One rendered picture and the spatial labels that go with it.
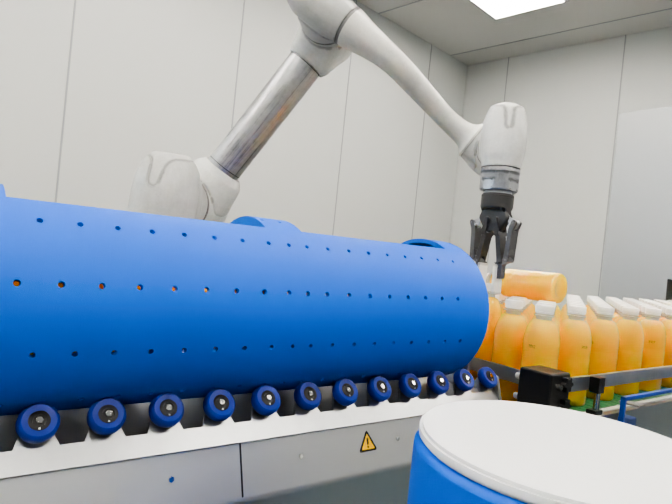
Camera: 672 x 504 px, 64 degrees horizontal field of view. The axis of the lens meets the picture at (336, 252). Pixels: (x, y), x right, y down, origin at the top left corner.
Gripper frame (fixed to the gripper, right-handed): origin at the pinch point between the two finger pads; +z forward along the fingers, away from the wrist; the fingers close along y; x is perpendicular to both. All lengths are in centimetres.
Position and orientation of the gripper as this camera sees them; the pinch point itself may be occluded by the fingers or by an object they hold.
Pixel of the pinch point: (488, 278)
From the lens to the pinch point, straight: 133.0
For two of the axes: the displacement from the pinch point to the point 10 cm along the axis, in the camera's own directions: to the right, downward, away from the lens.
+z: -1.1, 9.9, 0.0
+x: 8.1, 0.9, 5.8
